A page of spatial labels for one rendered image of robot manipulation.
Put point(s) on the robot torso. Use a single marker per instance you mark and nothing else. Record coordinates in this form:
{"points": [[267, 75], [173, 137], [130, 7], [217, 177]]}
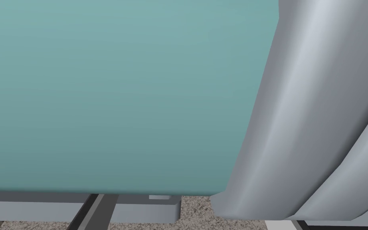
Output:
{"points": [[302, 105]]}

